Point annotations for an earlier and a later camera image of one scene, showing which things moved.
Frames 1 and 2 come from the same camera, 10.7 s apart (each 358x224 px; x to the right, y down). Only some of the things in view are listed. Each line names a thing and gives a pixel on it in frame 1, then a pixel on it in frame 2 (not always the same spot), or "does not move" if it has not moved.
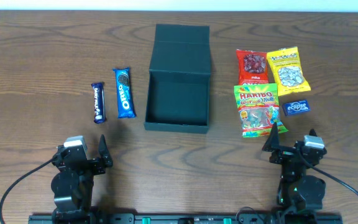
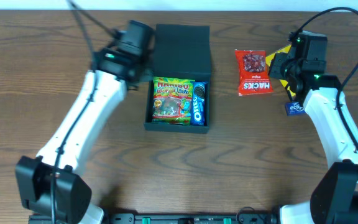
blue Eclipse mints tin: x=296 y=107 does not move
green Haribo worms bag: x=259 y=109 → x=172 y=101
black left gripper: x=89 y=163 → x=146 y=74
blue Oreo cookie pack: x=125 y=106 → x=198 y=91
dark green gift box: x=178 y=94 does not move
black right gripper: x=286 y=154 → x=277 y=65
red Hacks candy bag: x=252 y=67 does not move
